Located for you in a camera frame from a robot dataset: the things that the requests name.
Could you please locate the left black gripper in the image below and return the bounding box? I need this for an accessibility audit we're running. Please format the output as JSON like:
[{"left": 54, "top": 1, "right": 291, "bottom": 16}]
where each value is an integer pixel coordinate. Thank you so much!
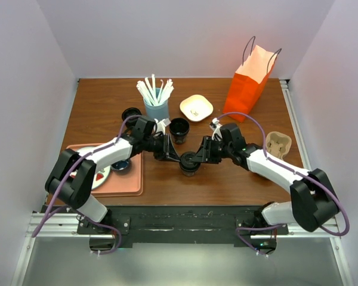
[{"left": 143, "top": 132, "right": 181, "bottom": 163}]

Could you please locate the blue straw holder cup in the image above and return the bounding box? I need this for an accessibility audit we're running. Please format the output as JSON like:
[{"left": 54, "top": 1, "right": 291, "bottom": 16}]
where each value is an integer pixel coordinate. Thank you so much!
[{"left": 143, "top": 100, "right": 169, "bottom": 121}]

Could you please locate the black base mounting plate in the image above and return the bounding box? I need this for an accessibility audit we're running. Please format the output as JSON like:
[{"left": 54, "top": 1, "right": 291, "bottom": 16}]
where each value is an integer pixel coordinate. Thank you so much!
[{"left": 41, "top": 204, "right": 289, "bottom": 250}]

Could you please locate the pink plastic tray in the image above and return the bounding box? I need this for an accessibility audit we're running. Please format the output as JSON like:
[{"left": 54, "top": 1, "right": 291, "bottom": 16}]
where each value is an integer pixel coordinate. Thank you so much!
[{"left": 69, "top": 142, "right": 143, "bottom": 198}]

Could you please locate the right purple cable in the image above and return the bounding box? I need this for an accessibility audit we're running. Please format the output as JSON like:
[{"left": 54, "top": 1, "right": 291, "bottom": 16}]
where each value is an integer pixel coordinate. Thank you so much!
[{"left": 216, "top": 112, "right": 350, "bottom": 256}]

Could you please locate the white fruit pattern plate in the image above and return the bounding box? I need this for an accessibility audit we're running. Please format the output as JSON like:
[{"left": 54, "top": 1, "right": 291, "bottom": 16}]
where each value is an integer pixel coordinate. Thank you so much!
[{"left": 72, "top": 145, "right": 111, "bottom": 191}]

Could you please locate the aluminium frame rail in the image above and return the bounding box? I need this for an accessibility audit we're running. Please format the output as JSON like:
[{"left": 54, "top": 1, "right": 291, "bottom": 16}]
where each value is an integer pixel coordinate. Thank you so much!
[{"left": 26, "top": 213, "right": 90, "bottom": 237}]

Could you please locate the black coffee cup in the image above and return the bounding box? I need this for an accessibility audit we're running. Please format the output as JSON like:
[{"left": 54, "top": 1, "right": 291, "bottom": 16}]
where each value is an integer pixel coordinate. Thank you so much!
[{"left": 169, "top": 117, "right": 190, "bottom": 144}]

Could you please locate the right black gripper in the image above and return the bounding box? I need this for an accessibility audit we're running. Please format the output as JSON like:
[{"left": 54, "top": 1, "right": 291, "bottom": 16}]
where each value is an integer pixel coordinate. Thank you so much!
[{"left": 192, "top": 136, "right": 232, "bottom": 165}]

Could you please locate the stack of black lids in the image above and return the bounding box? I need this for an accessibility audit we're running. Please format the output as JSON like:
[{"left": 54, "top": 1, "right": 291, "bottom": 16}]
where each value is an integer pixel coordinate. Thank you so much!
[{"left": 121, "top": 107, "right": 142, "bottom": 128}]

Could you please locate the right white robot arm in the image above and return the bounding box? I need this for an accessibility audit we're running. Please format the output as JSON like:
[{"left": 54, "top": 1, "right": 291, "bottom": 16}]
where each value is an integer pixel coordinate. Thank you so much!
[{"left": 190, "top": 136, "right": 340, "bottom": 234}]

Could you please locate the dark blue mug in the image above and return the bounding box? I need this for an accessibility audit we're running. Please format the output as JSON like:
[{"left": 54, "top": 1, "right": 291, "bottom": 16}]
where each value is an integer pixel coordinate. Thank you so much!
[{"left": 110, "top": 159, "right": 132, "bottom": 173}]

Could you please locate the white wrapped straws bundle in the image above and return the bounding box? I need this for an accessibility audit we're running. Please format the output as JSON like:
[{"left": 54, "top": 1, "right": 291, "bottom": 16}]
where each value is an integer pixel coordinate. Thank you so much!
[{"left": 136, "top": 74, "right": 174, "bottom": 107}]

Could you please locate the brown takeout coffee cup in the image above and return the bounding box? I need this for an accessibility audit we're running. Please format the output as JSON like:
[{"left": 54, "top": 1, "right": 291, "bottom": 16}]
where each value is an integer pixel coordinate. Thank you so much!
[{"left": 180, "top": 166, "right": 199, "bottom": 177}]

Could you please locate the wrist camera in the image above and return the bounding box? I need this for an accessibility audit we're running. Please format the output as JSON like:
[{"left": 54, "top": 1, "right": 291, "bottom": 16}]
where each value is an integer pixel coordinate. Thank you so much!
[
  {"left": 209, "top": 118, "right": 246, "bottom": 150},
  {"left": 131, "top": 116, "right": 171, "bottom": 139}
]

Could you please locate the orange paper gift bag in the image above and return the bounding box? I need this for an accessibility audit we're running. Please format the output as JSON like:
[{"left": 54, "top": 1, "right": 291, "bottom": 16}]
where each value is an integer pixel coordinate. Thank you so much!
[{"left": 223, "top": 36, "right": 282, "bottom": 123}]

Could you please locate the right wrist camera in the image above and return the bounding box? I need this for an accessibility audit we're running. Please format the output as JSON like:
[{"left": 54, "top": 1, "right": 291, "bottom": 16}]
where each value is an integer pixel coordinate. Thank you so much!
[{"left": 209, "top": 118, "right": 246, "bottom": 150}]

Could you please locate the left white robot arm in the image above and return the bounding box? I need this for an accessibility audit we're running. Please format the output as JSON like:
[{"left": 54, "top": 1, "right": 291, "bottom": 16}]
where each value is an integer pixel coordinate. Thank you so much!
[{"left": 45, "top": 134, "right": 180, "bottom": 234}]

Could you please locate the cardboard cup carrier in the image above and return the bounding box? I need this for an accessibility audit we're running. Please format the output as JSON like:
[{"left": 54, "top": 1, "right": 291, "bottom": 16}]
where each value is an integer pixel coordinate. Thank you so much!
[{"left": 264, "top": 131, "right": 292, "bottom": 160}]

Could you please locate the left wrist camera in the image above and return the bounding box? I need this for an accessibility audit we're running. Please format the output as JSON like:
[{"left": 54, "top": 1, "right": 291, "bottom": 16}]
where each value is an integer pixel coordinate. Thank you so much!
[{"left": 131, "top": 116, "right": 171, "bottom": 139}]

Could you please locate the black coffee cup lid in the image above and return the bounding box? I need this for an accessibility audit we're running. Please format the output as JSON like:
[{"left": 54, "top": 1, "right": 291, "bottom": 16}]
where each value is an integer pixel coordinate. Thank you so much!
[{"left": 180, "top": 151, "right": 200, "bottom": 172}]

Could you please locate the cream square bowl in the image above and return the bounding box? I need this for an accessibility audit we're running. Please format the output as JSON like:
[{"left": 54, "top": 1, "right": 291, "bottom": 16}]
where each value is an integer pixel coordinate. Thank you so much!
[{"left": 180, "top": 94, "right": 214, "bottom": 122}]

